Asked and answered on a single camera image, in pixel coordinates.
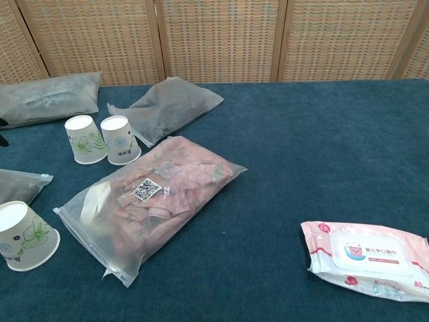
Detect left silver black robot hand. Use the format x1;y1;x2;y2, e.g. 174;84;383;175
0;117;11;148

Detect frosted bag with pink clothes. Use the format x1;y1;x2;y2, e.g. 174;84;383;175
53;135;248;288

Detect white paper cup floral print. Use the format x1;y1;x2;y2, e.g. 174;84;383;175
100;115;142;166
64;115;109;165
0;200;61;272

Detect woven rattan folding screen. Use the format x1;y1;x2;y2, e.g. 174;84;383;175
0;0;429;87

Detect pink wet wipes pack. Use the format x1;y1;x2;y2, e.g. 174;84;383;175
300;220;429;304

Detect frosted bag with light-grey clothes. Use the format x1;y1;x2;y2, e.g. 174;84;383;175
0;71;103;130

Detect frosted bag with dark clothes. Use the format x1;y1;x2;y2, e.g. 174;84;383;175
107;76;225;148

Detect frosted zip bag grey clothes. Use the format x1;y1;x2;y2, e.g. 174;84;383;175
0;168;54;206

